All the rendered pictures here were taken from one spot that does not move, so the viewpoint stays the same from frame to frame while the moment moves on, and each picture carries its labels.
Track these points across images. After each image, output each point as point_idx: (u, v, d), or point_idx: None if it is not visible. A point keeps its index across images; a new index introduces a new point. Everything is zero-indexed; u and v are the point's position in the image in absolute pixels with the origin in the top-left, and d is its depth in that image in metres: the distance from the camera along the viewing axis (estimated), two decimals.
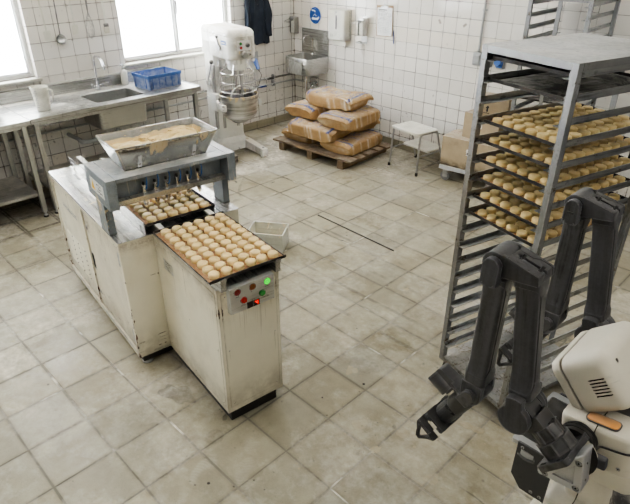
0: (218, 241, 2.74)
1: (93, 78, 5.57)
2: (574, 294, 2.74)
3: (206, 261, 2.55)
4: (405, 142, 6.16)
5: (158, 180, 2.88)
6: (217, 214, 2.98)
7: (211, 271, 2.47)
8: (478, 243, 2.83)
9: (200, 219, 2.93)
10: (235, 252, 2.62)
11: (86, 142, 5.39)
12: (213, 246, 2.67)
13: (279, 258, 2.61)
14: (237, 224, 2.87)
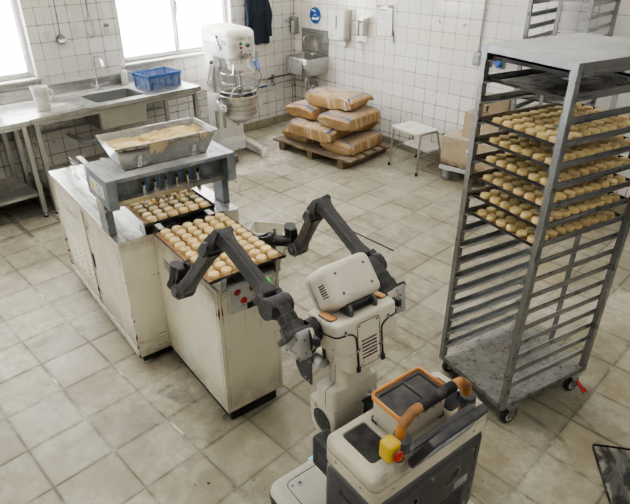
0: None
1: (93, 78, 5.57)
2: (574, 294, 2.74)
3: None
4: (405, 142, 6.16)
5: (158, 180, 2.88)
6: (217, 214, 2.98)
7: (211, 271, 2.47)
8: (478, 243, 2.83)
9: (200, 219, 2.93)
10: None
11: (86, 142, 5.39)
12: None
13: (279, 258, 2.61)
14: (237, 224, 2.87)
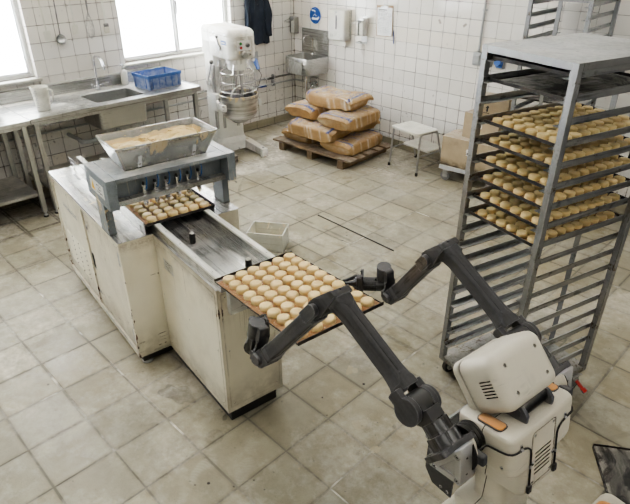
0: (295, 288, 2.24)
1: (93, 78, 5.57)
2: (574, 294, 2.74)
3: (287, 314, 2.04)
4: (405, 142, 6.16)
5: (158, 180, 2.88)
6: (286, 255, 2.49)
7: None
8: (478, 243, 2.83)
9: (267, 261, 2.44)
10: None
11: (86, 142, 5.39)
12: (291, 295, 2.17)
13: (376, 307, 2.10)
14: (314, 266, 2.38)
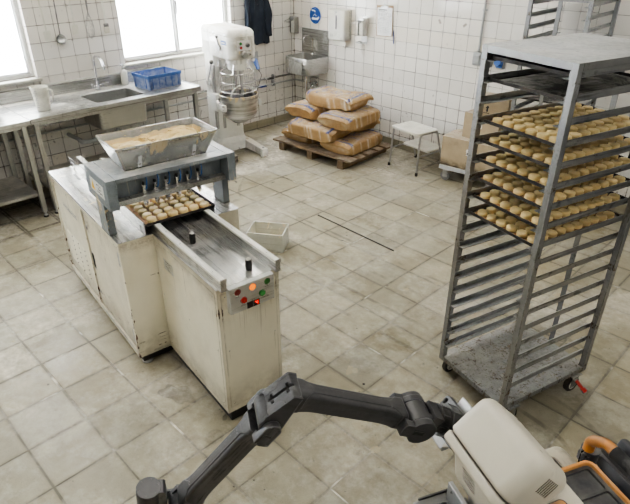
0: None
1: (93, 78, 5.57)
2: (574, 294, 2.74)
3: None
4: (405, 142, 6.16)
5: (158, 180, 2.88)
6: None
7: None
8: (478, 243, 2.83)
9: None
10: None
11: (86, 142, 5.39)
12: None
13: None
14: None
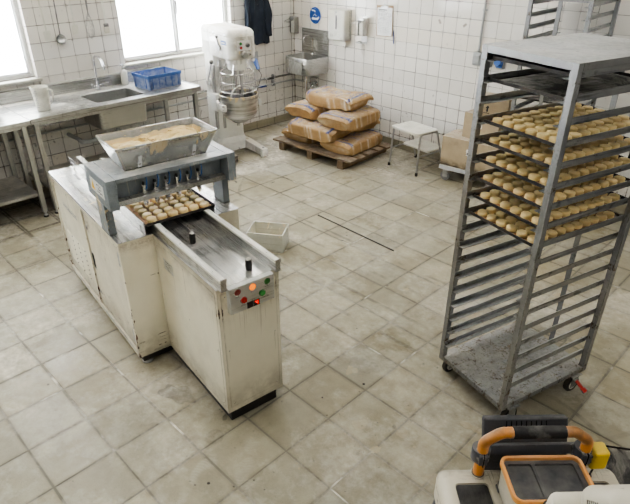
0: None
1: (93, 78, 5.57)
2: (574, 294, 2.74)
3: None
4: (405, 142, 6.16)
5: (158, 180, 2.88)
6: None
7: None
8: (478, 243, 2.83)
9: None
10: None
11: (86, 142, 5.39)
12: None
13: None
14: None
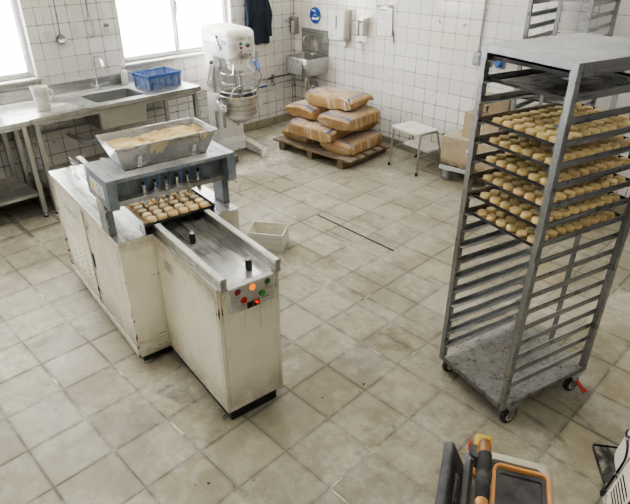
0: None
1: (93, 78, 5.57)
2: (574, 294, 2.74)
3: None
4: (405, 142, 6.16)
5: (158, 180, 2.88)
6: None
7: None
8: (478, 243, 2.83)
9: None
10: None
11: (86, 142, 5.39)
12: None
13: None
14: None
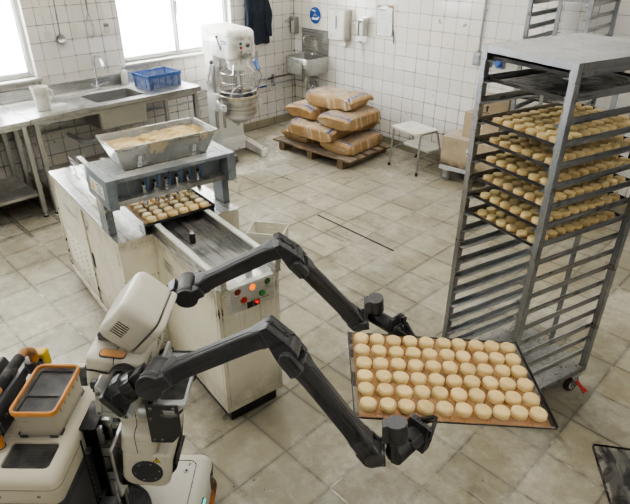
0: (447, 377, 1.79)
1: (93, 78, 5.57)
2: (574, 294, 2.74)
3: (394, 342, 1.91)
4: (405, 142, 6.16)
5: (158, 180, 2.88)
6: (540, 409, 1.68)
7: (365, 336, 1.92)
8: (478, 243, 2.83)
9: (531, 387, 1.76)
10: (397, 371, 1.78)
11: (86, 142, 5.39)
12: (429, 362, 1.83)
13: (353, 407, 1.65)
14: (486, 412, 1.65)
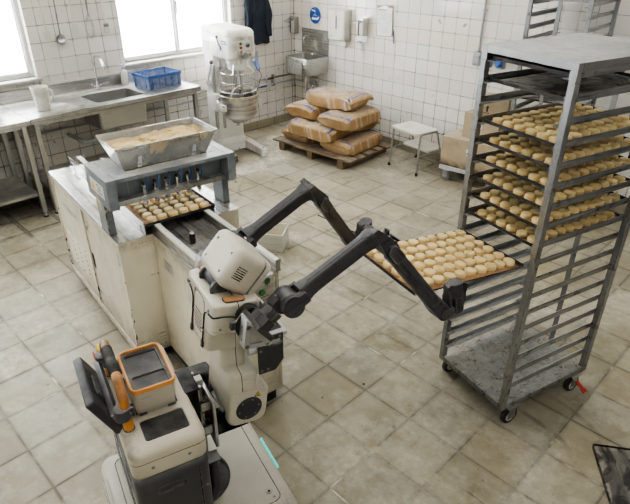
0: (444, 257, 2.44)
1: (93, 78, 5.57)
2: (574, 294, 2.74)
3: None
4: (405, 142, 6.16)
5: (158, 180, 2.88)
6: (508, 258, 2.45)
7: (374, 248, 2.44)
8: None
9: (493, 249, 2.52)
10: (415, 262, 2.35)
11: (86, 142, 5.39)
12: (427, 252, 2.45)
13: (408, 290, 2.18)
14: (484, 268, 2.35)
